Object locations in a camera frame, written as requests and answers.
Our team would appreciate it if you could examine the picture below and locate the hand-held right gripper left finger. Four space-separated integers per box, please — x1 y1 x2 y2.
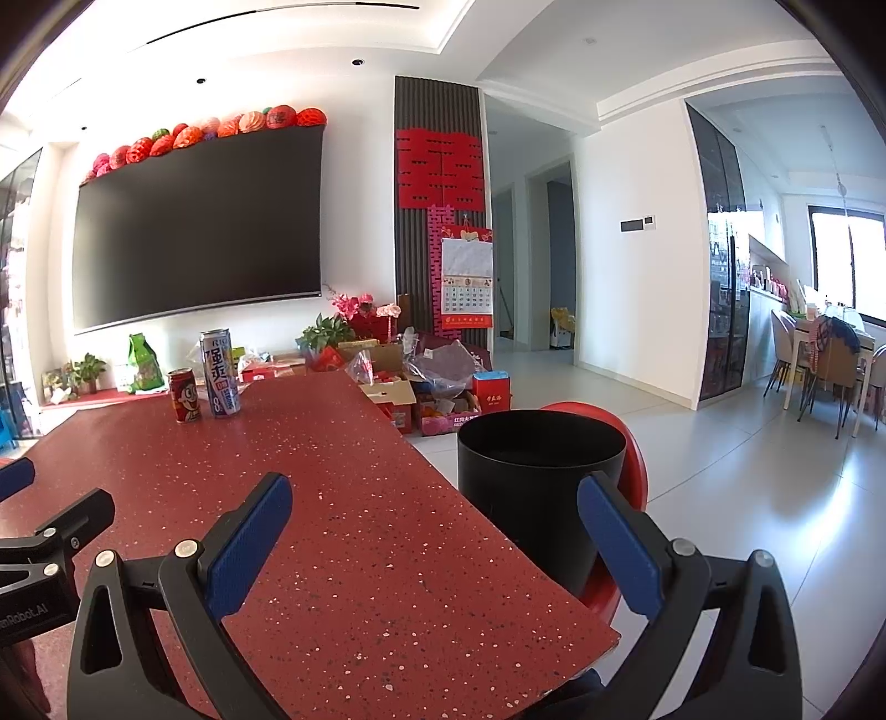
65 472 295 720

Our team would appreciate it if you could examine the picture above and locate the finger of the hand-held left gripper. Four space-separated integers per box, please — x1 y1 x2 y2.
0 457 37 504
0 488 116 567

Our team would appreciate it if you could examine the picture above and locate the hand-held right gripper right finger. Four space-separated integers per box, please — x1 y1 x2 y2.
576 471 804 720

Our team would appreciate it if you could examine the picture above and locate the black trash bin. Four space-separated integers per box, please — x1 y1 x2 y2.
457 410 627 598

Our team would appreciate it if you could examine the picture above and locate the red plastic stool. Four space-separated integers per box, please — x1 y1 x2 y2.
540 402 650 624

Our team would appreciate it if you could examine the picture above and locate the small potted plant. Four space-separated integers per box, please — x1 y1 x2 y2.
69 353 108 397

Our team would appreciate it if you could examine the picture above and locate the short red can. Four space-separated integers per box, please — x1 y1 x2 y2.
167 368 204 424

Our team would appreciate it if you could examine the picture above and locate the green snack bag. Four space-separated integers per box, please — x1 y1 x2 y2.
126 333 165 394

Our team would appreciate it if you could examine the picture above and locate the red gift box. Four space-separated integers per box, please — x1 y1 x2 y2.
472 372 513 416

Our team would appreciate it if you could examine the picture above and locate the brown cardboard box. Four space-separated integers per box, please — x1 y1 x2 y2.
360 342 420 434

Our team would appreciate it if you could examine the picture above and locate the red fruit box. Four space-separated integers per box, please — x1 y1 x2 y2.
419 391 482 437

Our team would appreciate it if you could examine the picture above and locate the leafy green plant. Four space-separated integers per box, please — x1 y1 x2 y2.
296 313 356 359

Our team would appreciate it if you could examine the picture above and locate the maroon bag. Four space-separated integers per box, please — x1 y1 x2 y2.
419 332 492 375

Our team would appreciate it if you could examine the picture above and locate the crumpled clear plastic bag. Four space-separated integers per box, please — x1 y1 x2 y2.
408 339 486 397

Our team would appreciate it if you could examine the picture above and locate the pink flower bouquet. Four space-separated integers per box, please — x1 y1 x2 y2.
331 291 378 323

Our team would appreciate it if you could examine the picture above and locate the brown dining chair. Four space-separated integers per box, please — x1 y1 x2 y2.
799 315 866 440

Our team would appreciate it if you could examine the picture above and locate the dining table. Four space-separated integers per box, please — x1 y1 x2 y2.
782 315 886 416

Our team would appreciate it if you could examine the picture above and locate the large black television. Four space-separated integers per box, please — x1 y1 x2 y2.
73 126 325 335

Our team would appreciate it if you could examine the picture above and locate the dark glass cabinet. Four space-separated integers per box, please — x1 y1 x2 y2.
685 100 752 403

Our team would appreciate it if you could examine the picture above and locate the red paper-cut strip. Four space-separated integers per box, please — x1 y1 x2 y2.
427 204 461 326

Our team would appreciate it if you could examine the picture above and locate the window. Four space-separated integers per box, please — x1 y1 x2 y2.
806 204 886 326

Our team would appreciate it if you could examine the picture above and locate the row of red paper lanterns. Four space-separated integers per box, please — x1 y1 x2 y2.
81 105 328 184

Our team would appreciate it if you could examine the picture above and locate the red double happiness decoration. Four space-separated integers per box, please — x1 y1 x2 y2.
396 126 482 209

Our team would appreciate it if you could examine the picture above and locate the wall calendar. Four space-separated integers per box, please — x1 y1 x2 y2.
441 228 494 328

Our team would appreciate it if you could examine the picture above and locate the dark slatted wall panel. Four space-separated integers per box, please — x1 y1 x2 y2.
394 76 490 347

